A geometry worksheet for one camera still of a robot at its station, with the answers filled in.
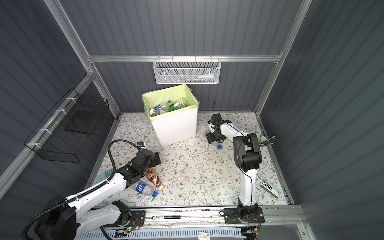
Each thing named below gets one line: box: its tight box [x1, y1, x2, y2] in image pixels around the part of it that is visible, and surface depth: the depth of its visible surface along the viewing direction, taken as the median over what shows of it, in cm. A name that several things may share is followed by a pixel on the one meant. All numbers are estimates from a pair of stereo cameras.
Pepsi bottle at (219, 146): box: [215, 142, 223, 151], surface depth 101 cm
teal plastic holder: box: [96, 169, 113, 184], surface depth 88 cm
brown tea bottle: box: [146, 167, 165, 191], surface depth 84 cm
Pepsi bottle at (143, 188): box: [135, 181, 159, 198], surface depth 80 cm
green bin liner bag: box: [141, 84, 200, 121], surface depth 91 cm
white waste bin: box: [142, 84, 200, 147], surface depth 91 cm
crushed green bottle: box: [167, 100, 180, 112], surface depth 96 cm
